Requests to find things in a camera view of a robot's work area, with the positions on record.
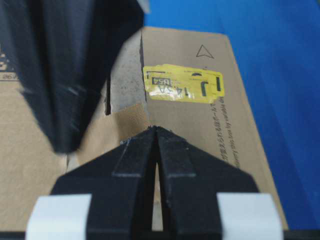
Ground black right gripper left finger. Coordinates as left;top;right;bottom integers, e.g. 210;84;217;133
26;127;156;240

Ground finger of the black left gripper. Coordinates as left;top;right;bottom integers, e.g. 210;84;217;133
0;0;144;153

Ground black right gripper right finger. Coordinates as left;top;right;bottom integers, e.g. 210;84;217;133
156;127;284;240

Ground brown cardboard box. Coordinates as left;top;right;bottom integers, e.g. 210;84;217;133
0;27;288;231

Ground yellow sticker label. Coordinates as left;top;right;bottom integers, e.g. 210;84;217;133
143;64;225;104

